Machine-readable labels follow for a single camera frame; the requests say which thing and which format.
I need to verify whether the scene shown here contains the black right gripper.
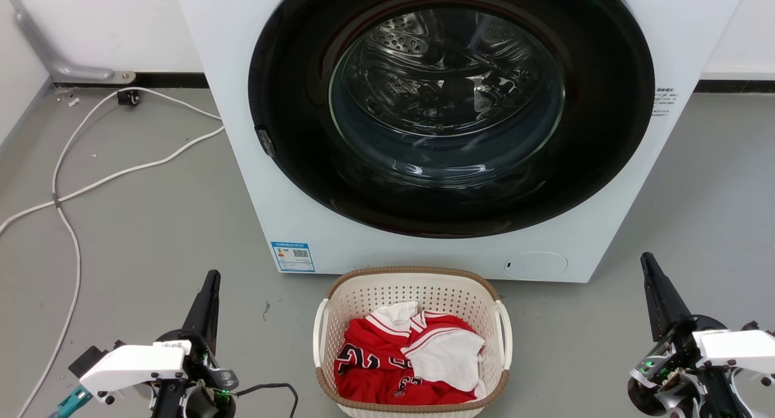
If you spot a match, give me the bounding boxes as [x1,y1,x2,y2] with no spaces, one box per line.
[626,252,748,418]

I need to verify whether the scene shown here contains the long looping white cable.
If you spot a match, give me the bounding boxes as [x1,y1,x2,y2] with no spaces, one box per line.
[16,87,223,418]

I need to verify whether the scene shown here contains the round white filter cover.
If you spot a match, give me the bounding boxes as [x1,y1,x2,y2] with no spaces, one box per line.
[504,251,569,280]

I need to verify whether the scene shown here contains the blue energy label sticker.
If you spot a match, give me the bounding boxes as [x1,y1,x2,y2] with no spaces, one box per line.
[271,242,316,273]

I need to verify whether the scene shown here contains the cream perforated laundry basket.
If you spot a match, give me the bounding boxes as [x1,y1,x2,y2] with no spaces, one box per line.
[312,267,513,418]

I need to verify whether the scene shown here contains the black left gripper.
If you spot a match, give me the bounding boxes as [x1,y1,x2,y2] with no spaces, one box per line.
[150,270,239,418]

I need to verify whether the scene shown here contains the round black glass washer door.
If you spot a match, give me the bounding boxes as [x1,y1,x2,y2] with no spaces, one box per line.
[248,0,656,239]

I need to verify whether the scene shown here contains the white garment with red trim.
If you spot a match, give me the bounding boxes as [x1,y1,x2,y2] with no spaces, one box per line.
[370,301,487,400]

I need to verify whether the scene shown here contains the small printed warning label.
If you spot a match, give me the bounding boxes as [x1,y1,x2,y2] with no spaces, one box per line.
[652,86,678,118]

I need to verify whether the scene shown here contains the red basketball jersey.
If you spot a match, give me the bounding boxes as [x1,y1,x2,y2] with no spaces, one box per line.
[333,311,486,406]

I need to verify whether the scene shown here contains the grey wall pipe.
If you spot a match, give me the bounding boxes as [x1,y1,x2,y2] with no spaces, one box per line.
[0,0,137,84]

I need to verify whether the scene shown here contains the white front-load washing machine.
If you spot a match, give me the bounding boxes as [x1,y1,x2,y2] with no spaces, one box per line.
[173,0,751,284]

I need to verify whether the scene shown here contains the grey washer door latch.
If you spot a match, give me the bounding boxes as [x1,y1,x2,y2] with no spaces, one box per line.
[256,126,277,159]

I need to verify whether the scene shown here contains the thin black left gripper cable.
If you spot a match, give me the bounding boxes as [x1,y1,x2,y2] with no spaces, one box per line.
[235,382,300,418]

